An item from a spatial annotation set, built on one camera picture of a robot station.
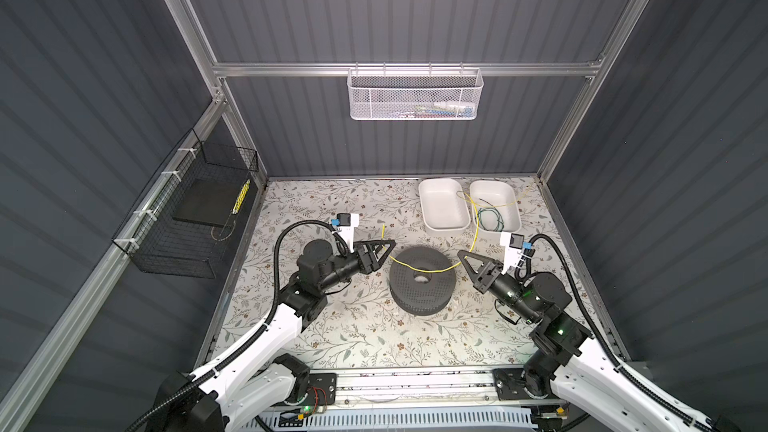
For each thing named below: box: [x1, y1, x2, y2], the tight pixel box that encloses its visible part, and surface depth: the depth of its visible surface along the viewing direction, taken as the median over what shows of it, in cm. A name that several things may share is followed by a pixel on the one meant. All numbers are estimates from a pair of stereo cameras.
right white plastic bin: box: [470, 179, 522, 236], surface depth 110 cm
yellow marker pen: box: [232, 179, 251, 215], surface depth 80 cm
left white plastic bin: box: [418, 178, 471, 232], surface depth 111 cm
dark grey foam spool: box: [389, 246, 457, 316], surface depth 87 cm
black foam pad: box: [173, 178, 245, 227], surface depth 76 cm
